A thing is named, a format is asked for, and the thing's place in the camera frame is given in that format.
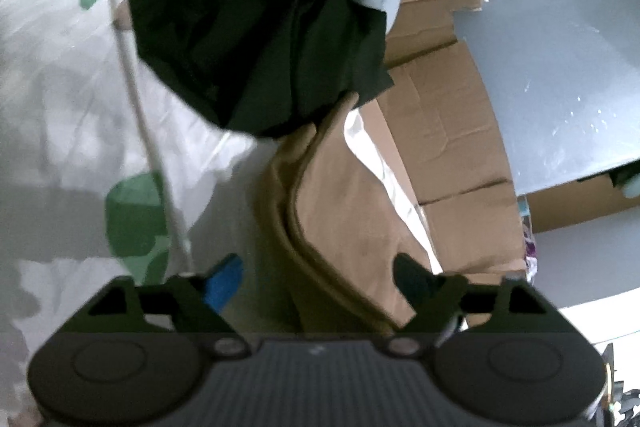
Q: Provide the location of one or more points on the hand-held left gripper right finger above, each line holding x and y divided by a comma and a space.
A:
415, 279

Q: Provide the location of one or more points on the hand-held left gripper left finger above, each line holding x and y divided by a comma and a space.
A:
225, 282

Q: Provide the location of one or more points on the brown shirt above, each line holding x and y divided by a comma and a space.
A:
340, 217

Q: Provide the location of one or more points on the black clothes pile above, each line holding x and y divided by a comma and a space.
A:
240, 32

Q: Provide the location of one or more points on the detergent refill bag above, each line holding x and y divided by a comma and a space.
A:
529, 252

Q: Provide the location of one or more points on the flattened cardboard sheet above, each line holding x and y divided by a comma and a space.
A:
440, 107

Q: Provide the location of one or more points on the detergent bottle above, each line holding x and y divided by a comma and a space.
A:
631, 187

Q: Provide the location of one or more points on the bear print blanket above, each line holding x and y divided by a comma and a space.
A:
60, 107

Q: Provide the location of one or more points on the grey board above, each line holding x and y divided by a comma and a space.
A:
560, 82

